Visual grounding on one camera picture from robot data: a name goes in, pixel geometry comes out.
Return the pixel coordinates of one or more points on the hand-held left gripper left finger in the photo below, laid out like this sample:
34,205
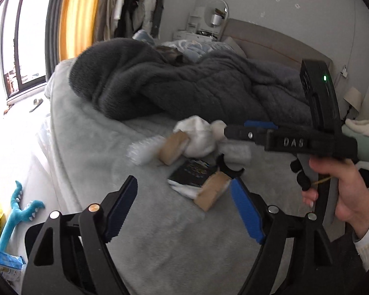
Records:
123,209

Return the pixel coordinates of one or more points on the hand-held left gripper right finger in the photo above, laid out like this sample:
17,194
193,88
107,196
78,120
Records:
246,212

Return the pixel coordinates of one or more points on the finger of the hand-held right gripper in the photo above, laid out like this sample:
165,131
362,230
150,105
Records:
259,124
243,133

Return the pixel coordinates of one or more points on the brown cardboard tube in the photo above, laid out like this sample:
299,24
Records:
210,195
172,147

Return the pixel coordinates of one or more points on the black curved plastic piece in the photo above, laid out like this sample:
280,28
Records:
229,170

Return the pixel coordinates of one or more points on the white balled sock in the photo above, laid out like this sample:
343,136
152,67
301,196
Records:
200,135

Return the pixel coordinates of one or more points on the white fuzzy foam wrap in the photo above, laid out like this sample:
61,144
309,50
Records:
144,152

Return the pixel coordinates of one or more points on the white paper scrap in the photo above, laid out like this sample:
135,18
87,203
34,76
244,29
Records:
186,191

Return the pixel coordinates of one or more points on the black book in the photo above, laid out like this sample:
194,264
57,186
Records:
192,172

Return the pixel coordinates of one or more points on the person's right hand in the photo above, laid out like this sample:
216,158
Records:
350,190

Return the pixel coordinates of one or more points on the light grey fluffy bed cover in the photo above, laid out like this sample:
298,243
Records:
160,245

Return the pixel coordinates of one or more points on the mint green chair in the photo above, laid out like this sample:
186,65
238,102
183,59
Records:
367,147

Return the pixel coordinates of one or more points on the beige lamp shade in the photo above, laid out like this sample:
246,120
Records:
353,98

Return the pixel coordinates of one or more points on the grey pillow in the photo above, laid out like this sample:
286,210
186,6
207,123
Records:
235,46

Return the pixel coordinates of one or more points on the beige padded headboard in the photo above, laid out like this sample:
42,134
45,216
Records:
276,43

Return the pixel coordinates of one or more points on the dark grey fleece blanket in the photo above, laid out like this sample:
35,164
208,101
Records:
172,86

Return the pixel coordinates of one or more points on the blue white patterned quilt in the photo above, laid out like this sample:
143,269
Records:
203,49

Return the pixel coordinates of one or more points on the white cylinder lamp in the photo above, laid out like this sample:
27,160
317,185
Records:
216,20

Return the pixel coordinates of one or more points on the blue plush toy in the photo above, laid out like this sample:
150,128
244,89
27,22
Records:
10,227

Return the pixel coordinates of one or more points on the white vanity shelf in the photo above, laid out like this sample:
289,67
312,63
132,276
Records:
190,27

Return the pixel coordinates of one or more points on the round white mirror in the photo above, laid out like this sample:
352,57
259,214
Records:
216,7

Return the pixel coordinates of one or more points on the blue printed packet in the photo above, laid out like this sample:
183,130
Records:
6,262

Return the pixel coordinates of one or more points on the light blue fleece pillow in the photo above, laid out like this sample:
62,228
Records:
143,36

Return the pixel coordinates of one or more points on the grey hanging garment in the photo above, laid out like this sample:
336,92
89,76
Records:
160,12

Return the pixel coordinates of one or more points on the white hanging jacket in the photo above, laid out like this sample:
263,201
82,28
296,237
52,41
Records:
147,6

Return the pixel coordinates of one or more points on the black hanging garment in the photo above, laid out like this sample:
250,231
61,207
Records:
130,3

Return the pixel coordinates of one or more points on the beige hanging coat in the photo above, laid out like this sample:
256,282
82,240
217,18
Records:
114,6

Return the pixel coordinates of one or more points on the dark grey curtain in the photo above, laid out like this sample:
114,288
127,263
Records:
54,24

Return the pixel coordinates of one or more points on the yellow curtain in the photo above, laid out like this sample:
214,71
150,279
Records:
77,15

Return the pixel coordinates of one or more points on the window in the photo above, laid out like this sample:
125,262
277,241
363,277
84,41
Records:
9,37

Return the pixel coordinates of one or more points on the white wall socket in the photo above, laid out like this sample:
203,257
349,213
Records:
344,71

